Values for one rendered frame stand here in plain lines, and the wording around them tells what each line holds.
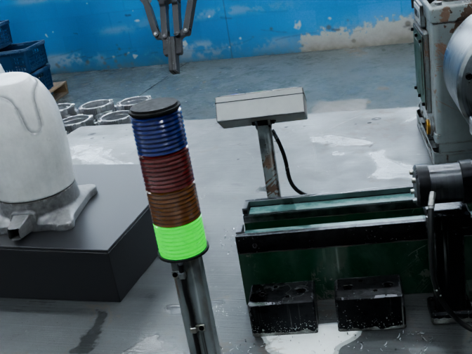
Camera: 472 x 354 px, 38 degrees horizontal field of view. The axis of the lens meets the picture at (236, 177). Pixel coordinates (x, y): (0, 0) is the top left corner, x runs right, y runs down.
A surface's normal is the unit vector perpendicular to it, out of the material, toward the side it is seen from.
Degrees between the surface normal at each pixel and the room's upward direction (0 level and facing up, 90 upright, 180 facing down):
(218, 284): 0
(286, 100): 61
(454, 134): 90
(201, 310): 90
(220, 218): 0
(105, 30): 90
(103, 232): 2
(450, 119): 90
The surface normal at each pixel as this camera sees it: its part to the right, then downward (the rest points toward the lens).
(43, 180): 0.55, 0.36
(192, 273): -0.12, 0.38
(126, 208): -0.13, -0.91
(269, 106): -0.18, -0.11
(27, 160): 0.34, 0.30
